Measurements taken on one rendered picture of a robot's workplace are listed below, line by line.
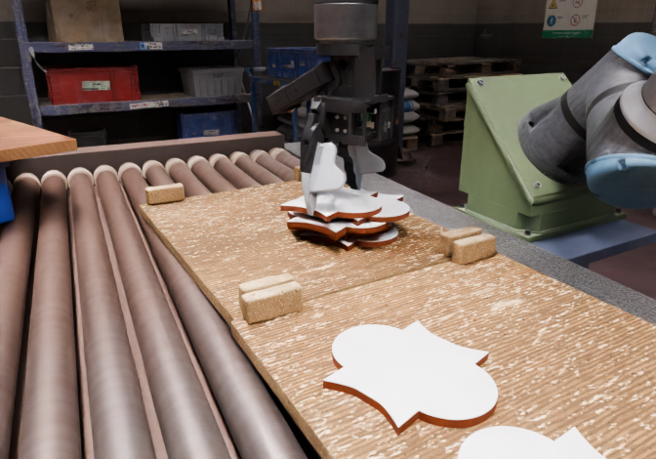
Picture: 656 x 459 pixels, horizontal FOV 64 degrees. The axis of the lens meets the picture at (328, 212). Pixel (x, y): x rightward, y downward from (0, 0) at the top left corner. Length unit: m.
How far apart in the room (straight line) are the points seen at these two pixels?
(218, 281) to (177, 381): 0.16
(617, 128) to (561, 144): 0.18
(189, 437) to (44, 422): 0.11
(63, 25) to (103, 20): 0.29
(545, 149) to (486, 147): 0.10
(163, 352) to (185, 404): 0.08
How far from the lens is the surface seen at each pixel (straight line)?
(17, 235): 0.89
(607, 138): 0.77
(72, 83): 4.57
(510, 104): 1.01
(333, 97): 0.66
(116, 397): 0.48
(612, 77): 0.86
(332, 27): 0.63
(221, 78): 4.82
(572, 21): 6.27
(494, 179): 0.96
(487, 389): 0.44
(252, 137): 1.32
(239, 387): 0.47
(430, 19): 6.73
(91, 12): 4.65
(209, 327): 0.55
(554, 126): 0.92
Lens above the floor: 1.20
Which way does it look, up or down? 19 degrees down
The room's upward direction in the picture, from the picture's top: straight up
